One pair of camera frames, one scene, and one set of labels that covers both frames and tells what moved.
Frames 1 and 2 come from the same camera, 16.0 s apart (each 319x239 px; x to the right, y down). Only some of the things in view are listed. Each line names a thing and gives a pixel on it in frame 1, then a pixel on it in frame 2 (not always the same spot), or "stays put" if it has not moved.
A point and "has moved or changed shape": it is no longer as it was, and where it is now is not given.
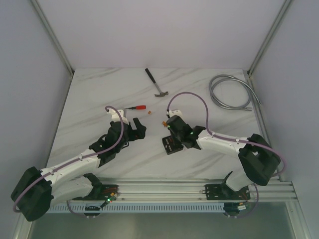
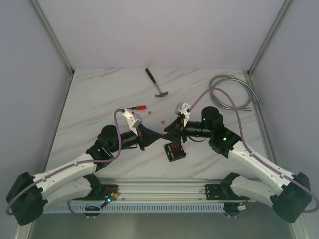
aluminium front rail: [178, 189] stays put
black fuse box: [171, 145] has moved or changed shape
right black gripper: [171, 132] to [174, 135]
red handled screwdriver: [138, 107] stays put
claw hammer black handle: [162, 94] stays put
